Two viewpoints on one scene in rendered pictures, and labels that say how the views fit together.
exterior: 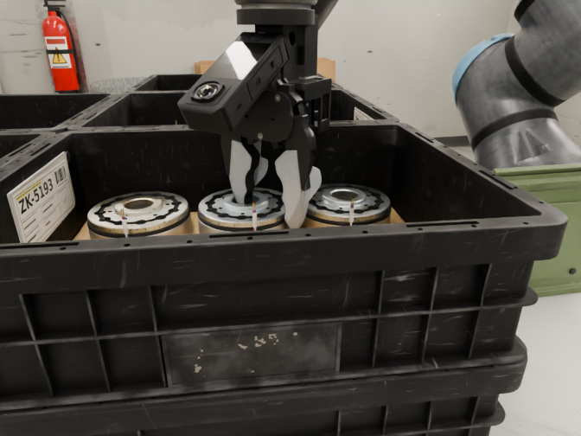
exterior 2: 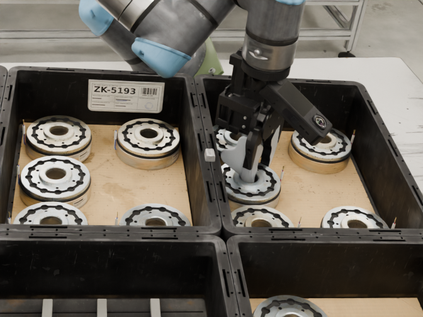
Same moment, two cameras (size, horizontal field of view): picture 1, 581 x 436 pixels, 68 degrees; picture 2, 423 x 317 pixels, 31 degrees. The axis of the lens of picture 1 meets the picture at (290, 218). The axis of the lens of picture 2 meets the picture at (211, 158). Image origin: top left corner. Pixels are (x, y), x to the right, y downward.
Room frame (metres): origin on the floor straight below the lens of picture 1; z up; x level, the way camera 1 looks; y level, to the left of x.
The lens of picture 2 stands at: (0.58, 0.98, 1.57)
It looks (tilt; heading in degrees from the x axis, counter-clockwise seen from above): 36 degrees down; 265
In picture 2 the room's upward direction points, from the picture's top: 9 degrees clockwise
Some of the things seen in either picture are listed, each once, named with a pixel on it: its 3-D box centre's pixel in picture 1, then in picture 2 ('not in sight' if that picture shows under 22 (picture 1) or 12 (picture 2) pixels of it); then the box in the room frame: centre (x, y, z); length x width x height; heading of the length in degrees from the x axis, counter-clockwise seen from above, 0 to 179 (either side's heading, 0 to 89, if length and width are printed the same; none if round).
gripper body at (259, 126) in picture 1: (280, 78); (255, 94); (0.44, 0.01, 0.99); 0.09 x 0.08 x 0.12; 150
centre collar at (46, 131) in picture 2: not in sight; (58, 131); (0.74, -0.02, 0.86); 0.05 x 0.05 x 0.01
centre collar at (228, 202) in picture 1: (245, 201); (248, 178); (0.44, 0.05, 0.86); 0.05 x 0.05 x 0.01
